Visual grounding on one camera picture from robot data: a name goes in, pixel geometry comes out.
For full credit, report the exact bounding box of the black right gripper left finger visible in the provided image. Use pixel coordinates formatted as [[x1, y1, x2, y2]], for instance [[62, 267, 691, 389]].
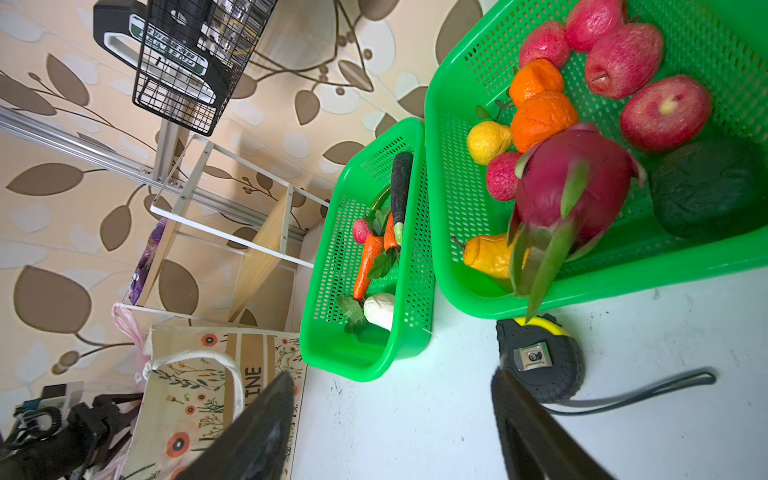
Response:
[[179, 371, 294, 479]]

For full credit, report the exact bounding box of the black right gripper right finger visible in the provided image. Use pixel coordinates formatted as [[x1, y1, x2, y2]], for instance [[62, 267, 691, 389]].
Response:
[[491, 368, 611, 479]]

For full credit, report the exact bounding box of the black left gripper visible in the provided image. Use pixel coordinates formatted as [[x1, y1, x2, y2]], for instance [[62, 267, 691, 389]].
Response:
[[1, 382, 143, 479]]

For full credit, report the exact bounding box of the cream floral tote bag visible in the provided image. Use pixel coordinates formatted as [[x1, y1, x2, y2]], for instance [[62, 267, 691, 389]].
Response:
[[120, 325, 307, 479]]

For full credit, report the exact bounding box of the pink plastic bag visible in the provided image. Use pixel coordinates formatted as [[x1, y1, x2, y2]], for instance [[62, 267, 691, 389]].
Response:
[[111, 303, 149, 391]]

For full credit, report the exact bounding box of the black yellow tape measure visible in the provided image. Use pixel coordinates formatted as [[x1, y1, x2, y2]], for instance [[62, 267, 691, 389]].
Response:
[[495, 314, 717, 417]]

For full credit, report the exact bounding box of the green vegetable basket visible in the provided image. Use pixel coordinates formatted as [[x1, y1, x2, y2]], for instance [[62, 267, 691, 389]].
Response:
[[300, 118, 435, 382]]

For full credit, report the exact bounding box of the purple fox's candy bag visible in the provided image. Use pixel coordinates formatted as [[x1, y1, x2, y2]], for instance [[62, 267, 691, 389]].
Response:
[[128, 217, 167, 305]]

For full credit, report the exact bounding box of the white cucumber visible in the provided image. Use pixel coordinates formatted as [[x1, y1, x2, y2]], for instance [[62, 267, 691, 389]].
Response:
[[363, 293, 395, 331]]

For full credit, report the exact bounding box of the yellow pear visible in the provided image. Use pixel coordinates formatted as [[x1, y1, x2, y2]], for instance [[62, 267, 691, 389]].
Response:
[[451, 233, 519, 280]]

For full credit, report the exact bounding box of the white wooden shelf rack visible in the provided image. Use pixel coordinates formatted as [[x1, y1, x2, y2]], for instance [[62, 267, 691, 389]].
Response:
[[120, 134, 330, 324]]

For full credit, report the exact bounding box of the orange carrot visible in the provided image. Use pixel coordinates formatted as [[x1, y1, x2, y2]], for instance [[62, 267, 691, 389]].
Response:
[[353, 235, 384, 301]]

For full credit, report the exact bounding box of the pink dragon fruit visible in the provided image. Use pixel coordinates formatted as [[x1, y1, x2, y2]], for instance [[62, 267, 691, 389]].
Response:
[[507, 122, 647, 321]]

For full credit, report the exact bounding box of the purple eggplant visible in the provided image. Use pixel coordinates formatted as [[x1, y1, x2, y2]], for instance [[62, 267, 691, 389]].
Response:
[[390, 151, 414, 245]]

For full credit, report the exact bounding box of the yellow lemon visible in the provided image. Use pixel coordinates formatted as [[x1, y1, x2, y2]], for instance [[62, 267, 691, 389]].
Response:
[[467, 121, 513, 165]]

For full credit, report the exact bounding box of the dark green avocado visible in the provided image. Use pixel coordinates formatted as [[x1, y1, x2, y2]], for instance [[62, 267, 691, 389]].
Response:
[[649, 136, 767, 243]]

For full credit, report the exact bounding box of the orange tangerine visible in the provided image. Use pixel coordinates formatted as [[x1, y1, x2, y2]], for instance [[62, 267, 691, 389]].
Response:
[[510, 92, 580, 154]]

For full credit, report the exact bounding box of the red apple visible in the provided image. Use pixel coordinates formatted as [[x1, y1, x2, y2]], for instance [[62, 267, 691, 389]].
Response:
[[620, 75, 712, 152]]

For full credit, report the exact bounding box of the black white tool set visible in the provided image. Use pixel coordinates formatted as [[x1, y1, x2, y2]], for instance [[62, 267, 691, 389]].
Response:
[[93, 1, 235, 107]]

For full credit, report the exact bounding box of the black wire wall basket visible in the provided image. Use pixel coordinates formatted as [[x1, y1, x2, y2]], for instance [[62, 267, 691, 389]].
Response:
[[132, 0, 276, 136]]

